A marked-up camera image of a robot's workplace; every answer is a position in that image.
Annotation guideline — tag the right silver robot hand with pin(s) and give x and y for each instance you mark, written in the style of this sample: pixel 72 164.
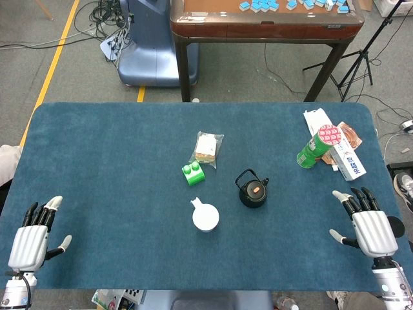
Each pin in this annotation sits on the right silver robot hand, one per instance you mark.
pixel 374 232

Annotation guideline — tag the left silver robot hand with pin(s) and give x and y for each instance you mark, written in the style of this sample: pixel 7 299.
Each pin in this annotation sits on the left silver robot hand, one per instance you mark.
pixel 27 245

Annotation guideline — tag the black teapot with orange knob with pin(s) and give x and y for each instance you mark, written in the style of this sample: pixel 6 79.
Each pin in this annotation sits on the black teapot with orange knob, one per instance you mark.
pixel 253 195

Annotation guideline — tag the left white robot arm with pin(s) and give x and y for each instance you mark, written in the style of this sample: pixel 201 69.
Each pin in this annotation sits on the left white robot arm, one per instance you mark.
pixel 14 290

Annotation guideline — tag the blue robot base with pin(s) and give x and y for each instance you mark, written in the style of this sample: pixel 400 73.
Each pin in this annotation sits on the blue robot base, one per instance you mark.
pixel 151 48

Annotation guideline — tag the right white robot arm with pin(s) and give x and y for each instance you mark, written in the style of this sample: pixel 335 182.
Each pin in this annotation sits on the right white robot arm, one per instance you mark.
pixel 390 284

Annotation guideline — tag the black round disc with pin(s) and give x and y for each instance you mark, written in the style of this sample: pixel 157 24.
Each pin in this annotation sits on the black round disc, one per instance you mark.
pixel 397 226

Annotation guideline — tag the person's grey sneaker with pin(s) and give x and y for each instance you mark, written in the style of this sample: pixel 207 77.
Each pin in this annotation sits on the person's grey sneaker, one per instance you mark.
pixel 405 189

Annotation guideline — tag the black floor box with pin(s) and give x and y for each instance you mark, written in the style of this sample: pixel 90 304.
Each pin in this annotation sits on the black floor box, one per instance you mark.
pixel 398 166

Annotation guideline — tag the person's leg in grey trousers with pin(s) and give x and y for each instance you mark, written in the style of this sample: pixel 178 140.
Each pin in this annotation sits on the person's leg in grey trousers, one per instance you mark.
pixel 358 302

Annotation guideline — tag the white toothpaste box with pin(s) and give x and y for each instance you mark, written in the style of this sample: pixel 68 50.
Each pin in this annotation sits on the white toothpaste box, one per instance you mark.
pixel 350 161

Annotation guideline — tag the person's beige knee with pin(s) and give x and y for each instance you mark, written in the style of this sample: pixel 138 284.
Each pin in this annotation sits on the person's beige knee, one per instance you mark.
pixel 8 161

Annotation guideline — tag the printed paper sheets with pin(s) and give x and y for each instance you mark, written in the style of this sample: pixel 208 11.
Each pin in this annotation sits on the printed paper sheets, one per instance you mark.
pixel 109 298

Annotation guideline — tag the brown snack packet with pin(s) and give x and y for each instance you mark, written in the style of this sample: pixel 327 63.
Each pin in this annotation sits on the brown snack packet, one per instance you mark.
pixel 350 135

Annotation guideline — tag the green chips can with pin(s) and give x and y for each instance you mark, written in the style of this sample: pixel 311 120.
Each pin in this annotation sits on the green chips can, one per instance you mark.
pixel 311 150

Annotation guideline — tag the blue table cloth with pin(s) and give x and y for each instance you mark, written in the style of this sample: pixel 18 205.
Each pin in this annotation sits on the blue table cloth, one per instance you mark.
pixel 96 161

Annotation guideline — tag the white power adapter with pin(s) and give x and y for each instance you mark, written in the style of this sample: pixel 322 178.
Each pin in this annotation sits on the white power adapter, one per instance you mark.
pixel 408 125

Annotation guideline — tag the clear plastic water bottle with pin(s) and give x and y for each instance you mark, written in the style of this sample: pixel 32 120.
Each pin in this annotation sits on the clear plastic water bottle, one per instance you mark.
pixel 287 303

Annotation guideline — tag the white plastic cup with tab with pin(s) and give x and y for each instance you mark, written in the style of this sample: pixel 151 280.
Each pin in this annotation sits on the white plastic cup with tab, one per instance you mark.
pixel 205 217

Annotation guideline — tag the black tripod stand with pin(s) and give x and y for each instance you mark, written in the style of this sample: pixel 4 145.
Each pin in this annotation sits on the black tripod stand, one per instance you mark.
pixel 363 55

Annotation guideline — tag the green toy building block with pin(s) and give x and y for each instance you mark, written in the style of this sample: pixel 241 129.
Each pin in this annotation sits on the green toy building block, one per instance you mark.
pixel 193 176

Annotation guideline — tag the grey blue robot torso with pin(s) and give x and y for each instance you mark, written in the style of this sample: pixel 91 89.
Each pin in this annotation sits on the grey blue robot torso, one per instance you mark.
pixel 206 302

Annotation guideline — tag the sandwich in clear bag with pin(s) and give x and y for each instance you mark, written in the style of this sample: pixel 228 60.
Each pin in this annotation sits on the sandwich in clear bag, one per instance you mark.
pixel 206 148

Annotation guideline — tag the white power strip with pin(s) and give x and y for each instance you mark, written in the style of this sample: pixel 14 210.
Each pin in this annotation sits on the white power strip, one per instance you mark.
pixel 111 46

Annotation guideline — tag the blue backed mahjong tile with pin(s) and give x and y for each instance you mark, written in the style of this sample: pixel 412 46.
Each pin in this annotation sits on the blue backed mahjong tile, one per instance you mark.
pixel 244 5
pixel 342 8

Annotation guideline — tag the cardboard box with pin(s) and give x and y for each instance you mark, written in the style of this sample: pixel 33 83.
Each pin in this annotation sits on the cardboard box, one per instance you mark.
pixel 364 4

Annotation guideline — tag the white dotted mahjong tile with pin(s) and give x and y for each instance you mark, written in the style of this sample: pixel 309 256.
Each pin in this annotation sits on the white dotted mahjong tile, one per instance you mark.
pixel 329 4

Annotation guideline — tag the brown mahjong table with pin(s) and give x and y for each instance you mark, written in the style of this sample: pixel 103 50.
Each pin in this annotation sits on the brown mahjong table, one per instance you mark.
pixel 258 30

